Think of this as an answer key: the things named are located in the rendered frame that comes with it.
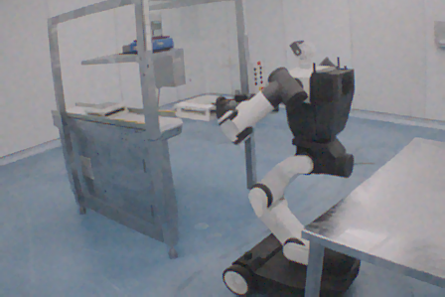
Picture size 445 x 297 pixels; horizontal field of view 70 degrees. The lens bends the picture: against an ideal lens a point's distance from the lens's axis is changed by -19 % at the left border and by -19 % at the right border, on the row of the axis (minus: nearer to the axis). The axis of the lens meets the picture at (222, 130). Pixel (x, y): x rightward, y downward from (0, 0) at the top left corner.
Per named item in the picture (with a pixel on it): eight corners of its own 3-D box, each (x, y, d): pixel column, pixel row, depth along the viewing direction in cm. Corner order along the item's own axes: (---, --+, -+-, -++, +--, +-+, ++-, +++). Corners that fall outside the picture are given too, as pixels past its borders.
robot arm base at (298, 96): (296, 115, 155) (315, 95, 150) (280, 111, 145) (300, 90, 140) (276, 89, 162) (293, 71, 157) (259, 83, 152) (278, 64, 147)
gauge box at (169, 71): (186, 83, 237) (183, 53, 231) (175, 86, 229) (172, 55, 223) (161, 82, 250) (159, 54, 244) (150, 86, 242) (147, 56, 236)
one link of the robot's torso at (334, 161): (354, 173, 170) (356, 137, 165) (344, 183, 160) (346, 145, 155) (305, 164, 187) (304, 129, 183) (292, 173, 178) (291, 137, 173)
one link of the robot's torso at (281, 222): (324, 241, 195) (280, 171, 203) (306, 259, 180) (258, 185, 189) (305, 249, 205) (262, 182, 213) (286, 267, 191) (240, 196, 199)
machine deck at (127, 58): (184, 54, 232) (183, 48, 230) (138, 63, 203) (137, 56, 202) (121, 58, 268) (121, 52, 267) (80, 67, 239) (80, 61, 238)
